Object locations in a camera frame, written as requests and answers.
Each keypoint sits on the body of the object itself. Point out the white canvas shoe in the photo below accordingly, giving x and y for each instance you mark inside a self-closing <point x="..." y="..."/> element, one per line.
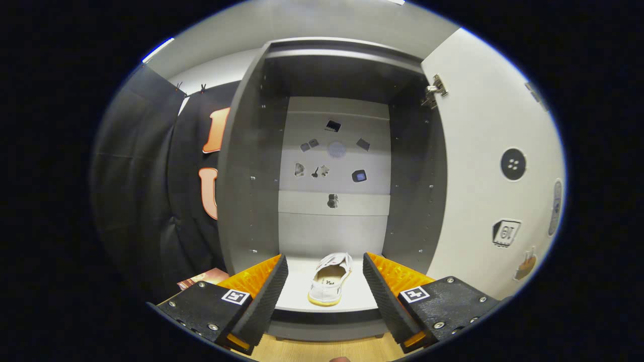
<point x="327" y="286"/>

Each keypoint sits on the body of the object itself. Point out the black backdrop cloth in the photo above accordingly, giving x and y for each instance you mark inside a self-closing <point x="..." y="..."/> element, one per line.
<point x="136" y="176"/>

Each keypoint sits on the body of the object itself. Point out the dark grey shoe cabinet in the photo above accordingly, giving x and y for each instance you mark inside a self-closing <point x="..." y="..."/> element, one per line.
<point x="251" y="176"/>

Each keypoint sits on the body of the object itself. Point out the silver door hinge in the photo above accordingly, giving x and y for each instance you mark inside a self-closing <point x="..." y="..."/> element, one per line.
<point x="435" y="91"/>

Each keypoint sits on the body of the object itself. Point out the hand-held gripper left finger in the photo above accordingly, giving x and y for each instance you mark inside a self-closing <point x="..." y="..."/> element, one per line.
<point x="266" y="301"/>

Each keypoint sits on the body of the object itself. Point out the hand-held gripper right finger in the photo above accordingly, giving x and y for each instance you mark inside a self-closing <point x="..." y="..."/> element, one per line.
<point x="387" y="301"/>

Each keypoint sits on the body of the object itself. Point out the long ceiling light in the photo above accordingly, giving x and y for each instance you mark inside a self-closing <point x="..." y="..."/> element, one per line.
<point x="396" y="2"/>
<point x="157" y="50"/>

